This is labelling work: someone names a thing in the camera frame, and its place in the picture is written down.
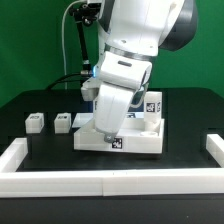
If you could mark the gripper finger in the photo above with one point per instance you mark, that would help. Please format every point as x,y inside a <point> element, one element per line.
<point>109,138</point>

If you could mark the white marker plate with tags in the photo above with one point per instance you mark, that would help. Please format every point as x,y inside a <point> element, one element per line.
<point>82,118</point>

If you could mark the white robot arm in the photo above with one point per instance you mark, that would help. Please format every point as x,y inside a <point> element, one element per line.
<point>131,33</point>

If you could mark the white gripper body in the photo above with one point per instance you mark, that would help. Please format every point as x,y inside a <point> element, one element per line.
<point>120,78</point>

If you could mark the white U-shaped fence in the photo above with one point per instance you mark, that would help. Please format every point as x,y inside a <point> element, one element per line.
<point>14,183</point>

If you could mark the white square tabletop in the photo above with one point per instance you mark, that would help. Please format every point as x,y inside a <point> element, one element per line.
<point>135,136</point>

